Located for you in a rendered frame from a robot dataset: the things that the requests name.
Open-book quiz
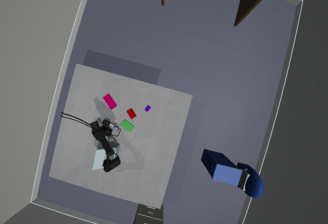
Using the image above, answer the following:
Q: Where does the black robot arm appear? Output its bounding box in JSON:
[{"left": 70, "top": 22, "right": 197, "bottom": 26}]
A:
[{"left": 90, "top": 121, "right": 121, "bottom": 172}]

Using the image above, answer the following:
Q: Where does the magenta flat slab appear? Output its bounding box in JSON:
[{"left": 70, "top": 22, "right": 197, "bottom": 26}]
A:
[{"left": 103, "top": 94, "right": 117, "bottom": 110}]

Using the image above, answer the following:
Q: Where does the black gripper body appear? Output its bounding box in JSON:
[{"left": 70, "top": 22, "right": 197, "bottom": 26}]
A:
[{"left": 102, "top": 120, "right": 110, "bottom": 130}]

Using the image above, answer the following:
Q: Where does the flat green block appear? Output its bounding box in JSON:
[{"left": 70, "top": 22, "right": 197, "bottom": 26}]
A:
[{"left": 121, "top": 120, "right": 134, "bottom": 132}]

